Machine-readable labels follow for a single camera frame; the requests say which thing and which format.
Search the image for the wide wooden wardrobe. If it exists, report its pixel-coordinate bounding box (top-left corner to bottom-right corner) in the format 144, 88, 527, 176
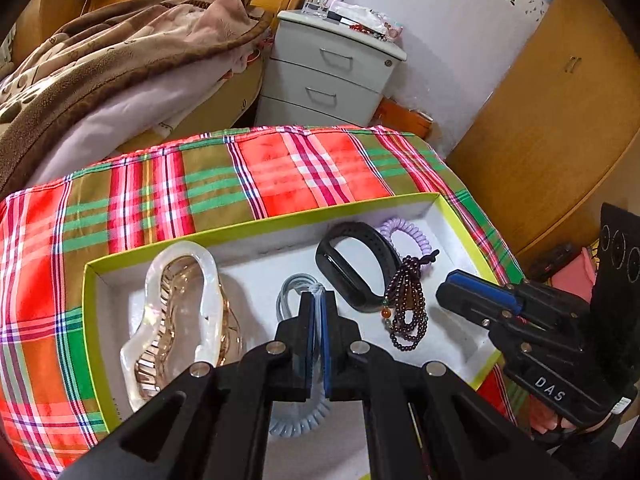
445, 0, 640, 256

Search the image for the orange box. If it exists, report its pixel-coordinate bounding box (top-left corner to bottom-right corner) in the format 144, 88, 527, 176
375, 99, 433, 141

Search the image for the light blue spiral hair tie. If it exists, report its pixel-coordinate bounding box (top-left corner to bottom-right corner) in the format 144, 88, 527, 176
267, 282, 333, 438

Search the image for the person's right forearm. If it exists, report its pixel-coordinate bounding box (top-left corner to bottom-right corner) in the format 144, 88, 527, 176
525, 407, 640, 480

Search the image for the amber hair claw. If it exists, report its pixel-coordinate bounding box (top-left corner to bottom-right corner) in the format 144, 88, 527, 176
137, 255, 246, 401

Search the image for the grey hair band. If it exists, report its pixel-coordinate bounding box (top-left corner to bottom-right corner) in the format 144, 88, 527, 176
276, 273, 326, 328

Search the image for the brown fleece blanket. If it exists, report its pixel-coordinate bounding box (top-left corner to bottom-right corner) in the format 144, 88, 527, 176
0, 0, 276, 201

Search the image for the person's right hand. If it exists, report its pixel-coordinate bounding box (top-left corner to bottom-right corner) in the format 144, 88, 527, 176
530, 400, 576, 436

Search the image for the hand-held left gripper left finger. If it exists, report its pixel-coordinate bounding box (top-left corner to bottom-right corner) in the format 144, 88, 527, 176
57, 290, 317, 480

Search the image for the grey nightstand with drawers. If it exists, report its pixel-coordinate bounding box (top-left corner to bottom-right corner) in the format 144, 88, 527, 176
254, 9, 407, 128

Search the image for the dark flat device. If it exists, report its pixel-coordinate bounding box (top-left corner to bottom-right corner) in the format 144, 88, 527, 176
527, 242, 581, 275

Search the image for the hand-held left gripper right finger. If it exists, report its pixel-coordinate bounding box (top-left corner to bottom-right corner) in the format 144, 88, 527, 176
320, 290, 576, 480

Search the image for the tall wooden wardrobe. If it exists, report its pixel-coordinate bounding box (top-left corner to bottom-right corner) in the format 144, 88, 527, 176
10, 0, 111, 61

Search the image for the white pearl hair claw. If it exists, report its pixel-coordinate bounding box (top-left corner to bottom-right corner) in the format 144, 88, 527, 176
119, 240, 223, 411

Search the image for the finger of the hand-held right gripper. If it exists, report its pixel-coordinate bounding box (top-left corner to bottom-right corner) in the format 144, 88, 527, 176
447, 269, 591, 328
436, 284, 586, 361

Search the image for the purple spiral hair tie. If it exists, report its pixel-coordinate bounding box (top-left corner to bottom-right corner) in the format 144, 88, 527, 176
375, 216, 432, 268

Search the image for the pile of small packets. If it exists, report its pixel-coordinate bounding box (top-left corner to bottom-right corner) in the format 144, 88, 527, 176
327, 0, 405, 43

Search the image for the black fitness band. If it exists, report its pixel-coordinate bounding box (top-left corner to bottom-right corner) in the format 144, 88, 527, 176
315, 221, 403, 313

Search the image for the pink cloth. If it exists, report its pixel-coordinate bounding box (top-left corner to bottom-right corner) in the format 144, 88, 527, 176
542, 250, 599, 291

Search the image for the plaid bedsheet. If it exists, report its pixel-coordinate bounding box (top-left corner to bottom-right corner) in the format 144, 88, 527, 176
0, 125, 531, 480

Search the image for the dark red beaded bracelet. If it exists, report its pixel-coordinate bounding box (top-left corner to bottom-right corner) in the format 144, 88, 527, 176
382, 249, 441, 356

